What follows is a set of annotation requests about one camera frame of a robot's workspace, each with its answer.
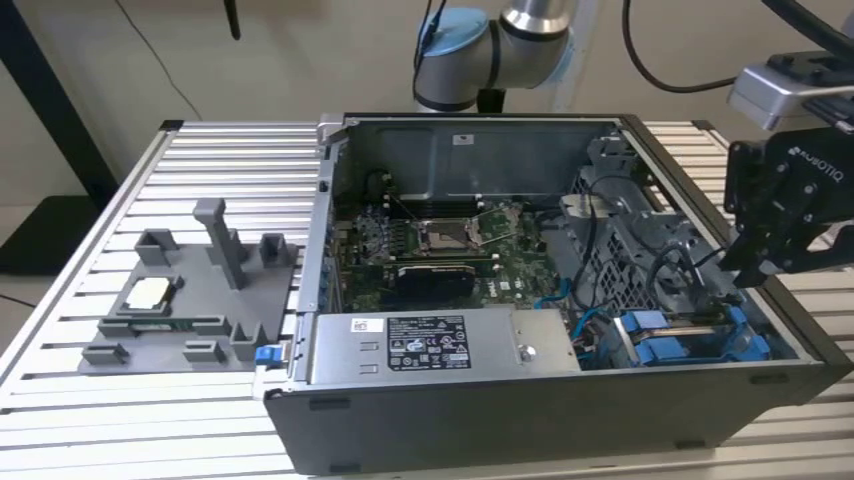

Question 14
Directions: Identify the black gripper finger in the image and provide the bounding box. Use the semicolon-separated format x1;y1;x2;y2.
733;219;854;290
718;140;769;274

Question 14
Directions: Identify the black disk wire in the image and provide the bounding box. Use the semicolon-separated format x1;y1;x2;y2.
657;267;709;314
650;240;729;307

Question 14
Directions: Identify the hard disk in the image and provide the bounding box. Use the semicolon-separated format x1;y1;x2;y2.
614;305;770;346

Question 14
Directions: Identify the grey disk bay cage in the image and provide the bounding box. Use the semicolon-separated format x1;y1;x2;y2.
558;133;776;364

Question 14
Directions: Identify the blue disk carrier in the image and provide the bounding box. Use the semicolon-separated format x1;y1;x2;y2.
637;340;769;365

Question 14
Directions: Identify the green motherboard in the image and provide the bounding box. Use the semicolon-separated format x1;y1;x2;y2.
331;199;569;314

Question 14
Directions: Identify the CPU socket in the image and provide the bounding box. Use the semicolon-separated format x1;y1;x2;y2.
415;218;480;252

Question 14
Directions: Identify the black graphics card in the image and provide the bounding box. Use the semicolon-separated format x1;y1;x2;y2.
391;263;480;307

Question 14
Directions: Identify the silver power supply unit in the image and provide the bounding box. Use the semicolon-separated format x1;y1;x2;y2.
307;308;584;386

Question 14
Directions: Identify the black open PC case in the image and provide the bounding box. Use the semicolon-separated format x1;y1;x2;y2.
263;111;854;476

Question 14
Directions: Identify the black hanging rod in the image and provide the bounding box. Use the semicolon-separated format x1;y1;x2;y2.
222;0;243;41

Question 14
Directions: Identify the grey parts rack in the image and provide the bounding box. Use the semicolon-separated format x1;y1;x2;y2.
78;197;303;375

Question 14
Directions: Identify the silver CPU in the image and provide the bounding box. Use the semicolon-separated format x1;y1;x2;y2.
125;278;177;310

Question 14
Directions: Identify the green RAM stick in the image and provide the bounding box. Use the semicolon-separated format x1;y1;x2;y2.
130;320;202;334

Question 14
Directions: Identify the black stand with pole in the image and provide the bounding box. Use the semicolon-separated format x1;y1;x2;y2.
0;0;123;276

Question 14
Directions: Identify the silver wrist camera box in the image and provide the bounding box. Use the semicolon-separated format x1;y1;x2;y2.
725;52;854;132

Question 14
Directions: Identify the long black wire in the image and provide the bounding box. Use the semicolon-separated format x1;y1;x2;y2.
572;174;633;307

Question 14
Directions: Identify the thick black camera cable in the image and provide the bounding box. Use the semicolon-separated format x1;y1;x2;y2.
621;0;741;94

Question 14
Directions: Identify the blue wire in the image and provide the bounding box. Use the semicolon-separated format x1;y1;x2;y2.
536;277;606;346

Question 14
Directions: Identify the socket cover frame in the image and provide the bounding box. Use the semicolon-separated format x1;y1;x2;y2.
474;205;524;240

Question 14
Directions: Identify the locking lever wire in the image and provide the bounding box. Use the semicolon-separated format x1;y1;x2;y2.
391;196;425;222

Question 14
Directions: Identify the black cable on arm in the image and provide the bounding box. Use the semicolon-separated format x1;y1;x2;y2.
414;0;450;56

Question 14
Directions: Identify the thin dark wall cable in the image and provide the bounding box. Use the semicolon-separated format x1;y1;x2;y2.
114;0;202;121

